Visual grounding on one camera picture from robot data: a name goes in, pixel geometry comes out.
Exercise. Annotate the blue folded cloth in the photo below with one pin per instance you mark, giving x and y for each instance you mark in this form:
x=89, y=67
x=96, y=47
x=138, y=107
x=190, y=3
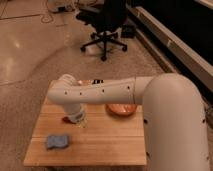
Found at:
x=57, y=141

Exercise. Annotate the black office chair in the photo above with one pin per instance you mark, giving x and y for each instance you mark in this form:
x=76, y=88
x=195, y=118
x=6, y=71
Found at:
x=105, y=18

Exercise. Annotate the wooden table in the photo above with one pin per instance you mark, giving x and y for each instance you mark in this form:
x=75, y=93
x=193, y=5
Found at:
x=107, y=140

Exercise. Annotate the white device on floor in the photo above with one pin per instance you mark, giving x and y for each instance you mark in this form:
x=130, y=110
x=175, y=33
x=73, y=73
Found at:
x=57, y=6

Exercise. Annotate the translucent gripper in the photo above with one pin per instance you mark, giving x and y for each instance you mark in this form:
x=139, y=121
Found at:
x=82, y=123

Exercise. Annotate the white cup with black items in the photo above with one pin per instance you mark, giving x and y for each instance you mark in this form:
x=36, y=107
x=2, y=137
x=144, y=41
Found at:
x=97, y=81

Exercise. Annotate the orange bowl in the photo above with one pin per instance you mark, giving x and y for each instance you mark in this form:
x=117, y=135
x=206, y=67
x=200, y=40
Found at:
x=121, y=109

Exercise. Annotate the black box on floor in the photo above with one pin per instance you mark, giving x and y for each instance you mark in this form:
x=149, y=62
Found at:
x=128, y=31

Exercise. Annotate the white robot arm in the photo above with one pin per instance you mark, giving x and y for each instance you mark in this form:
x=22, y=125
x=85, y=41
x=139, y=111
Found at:
x=175, y=129

